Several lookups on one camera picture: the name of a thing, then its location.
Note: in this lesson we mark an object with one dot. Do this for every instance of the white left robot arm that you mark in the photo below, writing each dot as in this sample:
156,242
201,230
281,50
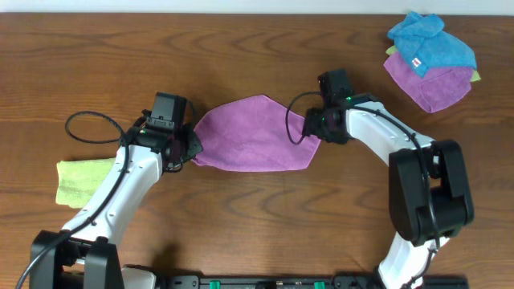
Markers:
84,253

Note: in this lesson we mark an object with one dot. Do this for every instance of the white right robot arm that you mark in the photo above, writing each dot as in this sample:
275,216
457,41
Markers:
429,193

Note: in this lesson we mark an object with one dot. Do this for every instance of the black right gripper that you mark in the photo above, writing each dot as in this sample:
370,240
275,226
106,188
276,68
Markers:
311,120

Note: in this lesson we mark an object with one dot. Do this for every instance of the blue cloth with tag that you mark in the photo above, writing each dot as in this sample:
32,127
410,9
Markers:
424,44

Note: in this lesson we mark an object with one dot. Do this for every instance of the purple cloth in pile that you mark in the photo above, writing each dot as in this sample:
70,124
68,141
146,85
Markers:
440,88

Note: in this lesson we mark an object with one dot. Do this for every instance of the purple microfiber cloth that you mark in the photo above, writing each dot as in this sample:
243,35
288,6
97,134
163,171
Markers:
251,135

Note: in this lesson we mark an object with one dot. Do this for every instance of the folded light green cloth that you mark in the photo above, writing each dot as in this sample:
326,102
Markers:
79,180

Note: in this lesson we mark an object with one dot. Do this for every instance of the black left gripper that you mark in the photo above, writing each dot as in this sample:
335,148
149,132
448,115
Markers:
189,145

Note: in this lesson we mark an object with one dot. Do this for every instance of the green cloth under pile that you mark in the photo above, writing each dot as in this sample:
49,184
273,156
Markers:
474,77

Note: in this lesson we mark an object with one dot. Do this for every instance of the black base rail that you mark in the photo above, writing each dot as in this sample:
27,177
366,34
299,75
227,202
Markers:
342,281

